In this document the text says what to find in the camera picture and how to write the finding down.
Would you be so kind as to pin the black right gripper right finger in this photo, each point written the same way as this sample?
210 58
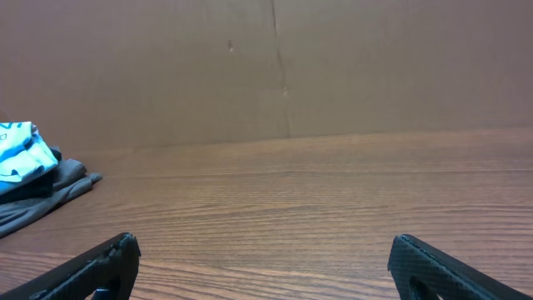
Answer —
423 272

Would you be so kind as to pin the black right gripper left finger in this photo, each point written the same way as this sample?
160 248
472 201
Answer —
107 271

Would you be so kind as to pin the grey folded garment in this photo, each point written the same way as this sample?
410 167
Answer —
70 181

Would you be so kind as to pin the dark folded garment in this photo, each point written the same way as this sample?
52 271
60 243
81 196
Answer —
29 187

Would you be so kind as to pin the light blue printed t-shirt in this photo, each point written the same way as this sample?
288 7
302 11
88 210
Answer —
25 133

